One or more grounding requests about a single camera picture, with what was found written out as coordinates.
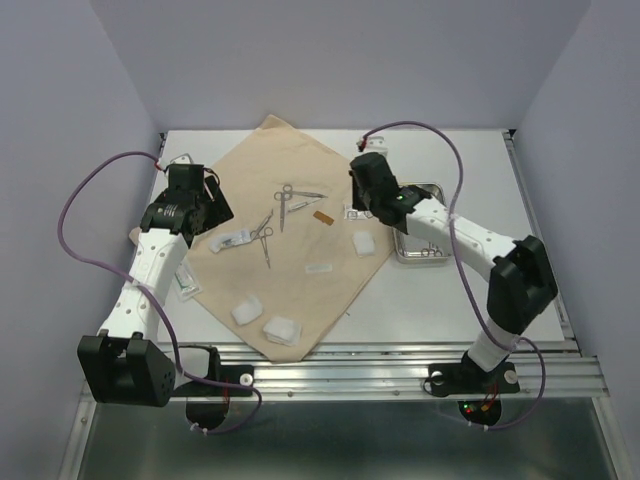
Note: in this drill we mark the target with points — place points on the hemostat clamp crossing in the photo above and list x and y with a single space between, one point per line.
262 235

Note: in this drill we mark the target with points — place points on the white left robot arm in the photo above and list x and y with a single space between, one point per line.
122 362

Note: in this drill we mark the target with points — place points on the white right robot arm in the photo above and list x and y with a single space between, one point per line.
521 284

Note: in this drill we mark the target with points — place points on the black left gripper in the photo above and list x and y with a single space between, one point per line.
220 211

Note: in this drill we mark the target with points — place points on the fine curved forceps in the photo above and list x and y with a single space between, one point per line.
320 196

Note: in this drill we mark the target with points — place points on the stainless steel tray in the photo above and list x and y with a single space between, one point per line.
413 251

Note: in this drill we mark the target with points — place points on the straight surgical scissors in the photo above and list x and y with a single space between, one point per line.
283 196

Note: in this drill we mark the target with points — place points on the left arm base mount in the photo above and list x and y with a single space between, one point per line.
212 389

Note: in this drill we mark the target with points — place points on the hemostat clamp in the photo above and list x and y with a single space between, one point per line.
431 251

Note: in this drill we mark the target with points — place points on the white packet under forceps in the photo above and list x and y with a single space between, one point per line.
300 205

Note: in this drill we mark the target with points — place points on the green suture packet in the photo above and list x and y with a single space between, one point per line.
186 283

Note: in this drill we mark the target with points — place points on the white gauze pad right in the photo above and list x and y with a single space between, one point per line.
364 243

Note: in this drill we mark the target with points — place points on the small clear needle packet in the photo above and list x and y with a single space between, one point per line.
352 214

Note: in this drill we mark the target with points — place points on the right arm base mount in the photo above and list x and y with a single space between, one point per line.
480 404

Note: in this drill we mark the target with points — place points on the aluminium mounting rail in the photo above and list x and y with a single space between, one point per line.
383 371

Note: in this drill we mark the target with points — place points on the scalpel with brown cap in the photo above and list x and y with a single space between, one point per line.
324 218

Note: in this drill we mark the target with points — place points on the white gauze pad stack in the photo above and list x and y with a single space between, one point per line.
282 331

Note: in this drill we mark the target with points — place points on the white foil blade packet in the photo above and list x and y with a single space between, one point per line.
318 268

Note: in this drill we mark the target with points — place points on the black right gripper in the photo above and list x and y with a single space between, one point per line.
358 201

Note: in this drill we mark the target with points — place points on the angled steel tweezers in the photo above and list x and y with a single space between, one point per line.
260 225

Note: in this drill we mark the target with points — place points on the clear packet black part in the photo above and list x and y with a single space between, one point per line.
229 240

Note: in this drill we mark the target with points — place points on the white gauze pad left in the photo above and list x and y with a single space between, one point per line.
247 311

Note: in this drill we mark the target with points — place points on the beige cloth drape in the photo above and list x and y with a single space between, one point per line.
273 155

